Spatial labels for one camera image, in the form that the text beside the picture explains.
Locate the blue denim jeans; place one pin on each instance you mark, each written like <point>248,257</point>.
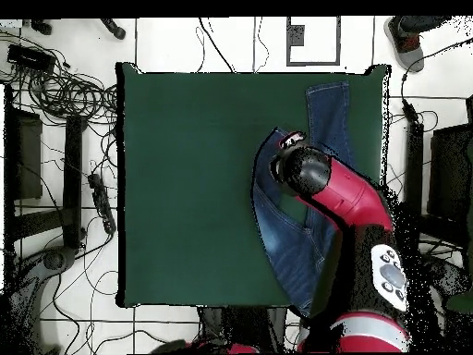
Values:
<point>292,251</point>

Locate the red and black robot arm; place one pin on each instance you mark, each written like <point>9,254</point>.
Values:
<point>351,199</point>

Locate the black power adapter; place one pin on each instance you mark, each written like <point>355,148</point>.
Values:
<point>410,111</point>

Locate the black upright bar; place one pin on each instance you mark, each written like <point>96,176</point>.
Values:
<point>414,166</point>

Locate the dark green table cloth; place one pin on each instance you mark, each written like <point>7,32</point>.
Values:
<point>184,222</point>

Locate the person's foot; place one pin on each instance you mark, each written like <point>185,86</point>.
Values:
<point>406,51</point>

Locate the black cabinet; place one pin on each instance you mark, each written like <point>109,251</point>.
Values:
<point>451,166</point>

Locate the person's leg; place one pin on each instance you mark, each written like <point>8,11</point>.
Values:
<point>425,23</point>

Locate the black metal column stand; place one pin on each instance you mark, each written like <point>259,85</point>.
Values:
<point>244,325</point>

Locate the black power strip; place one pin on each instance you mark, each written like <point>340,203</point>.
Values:
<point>101,201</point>

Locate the black stand foot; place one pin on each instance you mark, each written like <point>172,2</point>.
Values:
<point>112,29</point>
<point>40,26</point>

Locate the black electronics box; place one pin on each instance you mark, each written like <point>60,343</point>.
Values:
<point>29,57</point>

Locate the grey chair base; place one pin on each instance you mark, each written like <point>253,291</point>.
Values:
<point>33,281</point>

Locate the grey square frame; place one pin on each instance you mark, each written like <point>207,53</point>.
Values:
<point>295,35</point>

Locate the black frame stand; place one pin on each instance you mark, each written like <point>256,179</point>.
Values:
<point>73,177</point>

